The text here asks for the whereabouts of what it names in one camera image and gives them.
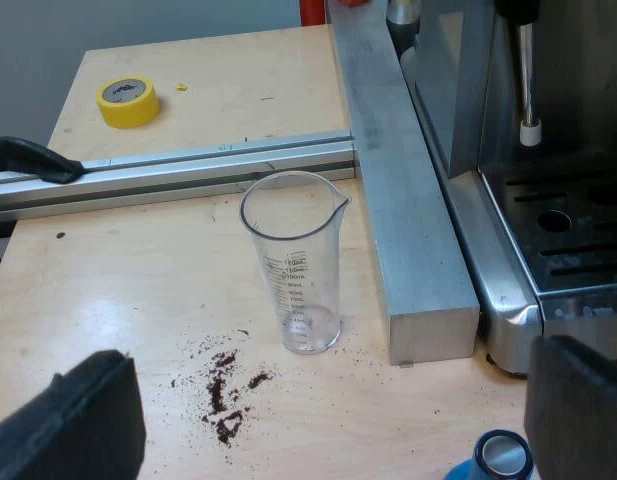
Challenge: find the clear measuring glass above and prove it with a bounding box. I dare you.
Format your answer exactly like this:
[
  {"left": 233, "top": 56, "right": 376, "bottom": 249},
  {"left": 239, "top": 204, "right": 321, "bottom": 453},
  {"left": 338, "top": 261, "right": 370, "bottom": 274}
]
[{"left": 238, "top": 170, "right": 352, "bottom": 356}]

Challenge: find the steel espresso machine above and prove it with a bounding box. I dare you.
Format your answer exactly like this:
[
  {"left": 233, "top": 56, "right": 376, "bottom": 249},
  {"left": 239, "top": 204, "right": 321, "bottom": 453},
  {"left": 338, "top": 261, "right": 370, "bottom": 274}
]
[{"left": 385, "top": 0, "right": 617, "bottom": 377}]

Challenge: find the roll of yellow tape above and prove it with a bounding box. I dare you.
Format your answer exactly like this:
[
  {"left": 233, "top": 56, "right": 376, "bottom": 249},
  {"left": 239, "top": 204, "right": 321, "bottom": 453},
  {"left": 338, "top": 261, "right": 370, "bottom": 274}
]
[{"left": 95, "top": 76, "right": 161, "bottom": 130}]

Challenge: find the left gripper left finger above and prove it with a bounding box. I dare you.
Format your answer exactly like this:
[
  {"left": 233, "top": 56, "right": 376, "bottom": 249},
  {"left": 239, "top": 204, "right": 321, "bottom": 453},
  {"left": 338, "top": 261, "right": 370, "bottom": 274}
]
[{"left": 0, "top": 349, "right": 148, "bottom": 480}]

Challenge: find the metal block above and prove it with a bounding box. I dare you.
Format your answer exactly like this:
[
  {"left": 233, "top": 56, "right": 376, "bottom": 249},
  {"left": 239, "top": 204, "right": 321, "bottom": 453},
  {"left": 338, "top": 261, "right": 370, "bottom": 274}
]
[{"left": 327, "top": 0, "right": 482, "bottom": 367}]

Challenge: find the bright blue tamper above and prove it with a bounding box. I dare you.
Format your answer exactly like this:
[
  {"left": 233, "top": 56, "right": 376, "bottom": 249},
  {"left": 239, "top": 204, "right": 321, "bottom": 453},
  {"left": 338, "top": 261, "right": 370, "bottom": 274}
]
[{"left": 447, "top": 428, "right": 542, "bottom": 480}]

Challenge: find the aluminium rail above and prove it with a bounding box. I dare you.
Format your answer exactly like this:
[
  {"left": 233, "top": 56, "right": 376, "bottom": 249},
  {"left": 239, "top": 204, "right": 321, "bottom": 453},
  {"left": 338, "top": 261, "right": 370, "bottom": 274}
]
[{"left": 0, "top": 128, "right": 359, "bottom": 224}]

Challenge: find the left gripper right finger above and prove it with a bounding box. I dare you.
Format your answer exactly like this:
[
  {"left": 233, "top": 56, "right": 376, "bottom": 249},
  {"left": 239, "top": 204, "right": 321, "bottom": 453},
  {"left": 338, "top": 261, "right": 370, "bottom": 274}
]
[{"left": 523, "top": 334, "right": 617, "bottom": 480}]

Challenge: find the black cable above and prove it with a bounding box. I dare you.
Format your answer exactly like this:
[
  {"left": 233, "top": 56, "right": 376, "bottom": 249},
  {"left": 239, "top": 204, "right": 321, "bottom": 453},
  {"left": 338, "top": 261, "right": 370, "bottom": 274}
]
[{"left": 0, "top": 135, "right": 85, "bottom": 185}]

